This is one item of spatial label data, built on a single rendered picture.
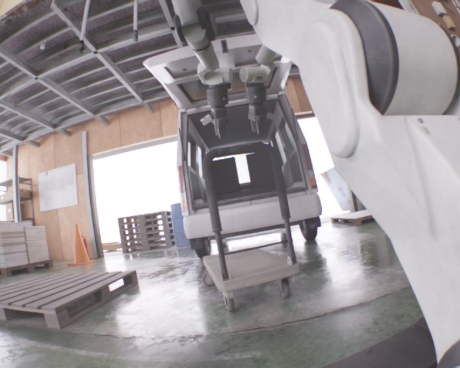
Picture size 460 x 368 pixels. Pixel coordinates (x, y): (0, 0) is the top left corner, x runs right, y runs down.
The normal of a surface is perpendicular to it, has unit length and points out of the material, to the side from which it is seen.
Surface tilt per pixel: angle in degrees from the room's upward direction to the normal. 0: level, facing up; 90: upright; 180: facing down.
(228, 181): 93
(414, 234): 115
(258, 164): 93
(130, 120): 90
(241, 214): 86
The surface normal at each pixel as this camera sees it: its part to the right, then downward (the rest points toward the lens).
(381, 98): -0.54, 0.69
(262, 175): -0.05, -0.05
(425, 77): 0.19, 0.50
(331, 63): -0.98, 0.15
